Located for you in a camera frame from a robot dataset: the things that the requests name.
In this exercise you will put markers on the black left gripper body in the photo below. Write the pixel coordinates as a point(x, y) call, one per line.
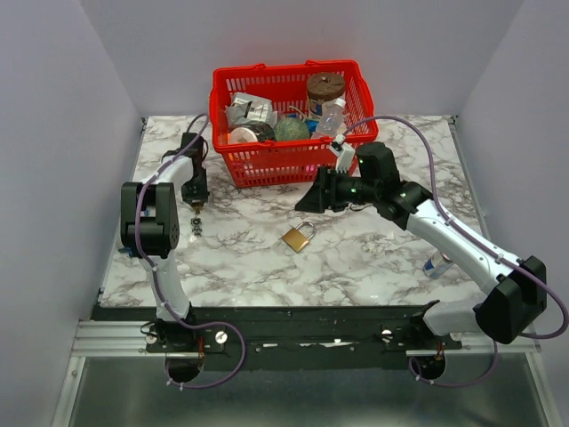
point(196, 189)

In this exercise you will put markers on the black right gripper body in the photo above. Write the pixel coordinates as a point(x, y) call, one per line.
point(342, 189)

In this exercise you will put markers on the keys with panda keychain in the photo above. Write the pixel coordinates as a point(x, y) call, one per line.
point(196, 225)

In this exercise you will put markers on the small brass padlock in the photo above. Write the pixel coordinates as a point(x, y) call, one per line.
point(197, 207)

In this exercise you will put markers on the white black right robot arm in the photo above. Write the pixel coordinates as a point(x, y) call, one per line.
point(512, 300)

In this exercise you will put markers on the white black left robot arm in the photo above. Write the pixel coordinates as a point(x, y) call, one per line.
point(150, 229)

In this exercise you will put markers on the large brass padlock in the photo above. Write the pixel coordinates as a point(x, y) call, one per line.
point(298, 237)

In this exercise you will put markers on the red plastic shopping basket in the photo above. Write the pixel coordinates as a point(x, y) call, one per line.
point(280, 162)

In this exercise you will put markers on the clear plastic bottle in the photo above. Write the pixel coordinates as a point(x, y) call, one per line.
point(331, 120)

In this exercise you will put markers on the green glitter ball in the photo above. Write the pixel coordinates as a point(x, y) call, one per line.
point(291, 129)

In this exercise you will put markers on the black tape roll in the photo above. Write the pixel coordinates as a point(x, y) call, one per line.
point(252, 132)

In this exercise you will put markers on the blue razor package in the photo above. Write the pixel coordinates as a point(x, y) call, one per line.
point(125, 250)

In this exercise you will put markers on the grey foil pouch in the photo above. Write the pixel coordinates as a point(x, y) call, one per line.
point(246, 108)

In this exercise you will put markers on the jar with brown lid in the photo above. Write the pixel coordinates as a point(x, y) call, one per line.
point(323, 89)

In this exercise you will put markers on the red bull can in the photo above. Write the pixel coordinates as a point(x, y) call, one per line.
point(437, 265)

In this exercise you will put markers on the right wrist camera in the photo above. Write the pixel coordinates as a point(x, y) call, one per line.
point(344, 153)

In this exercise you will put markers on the black metal base rail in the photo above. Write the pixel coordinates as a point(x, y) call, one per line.
point(297, 338)

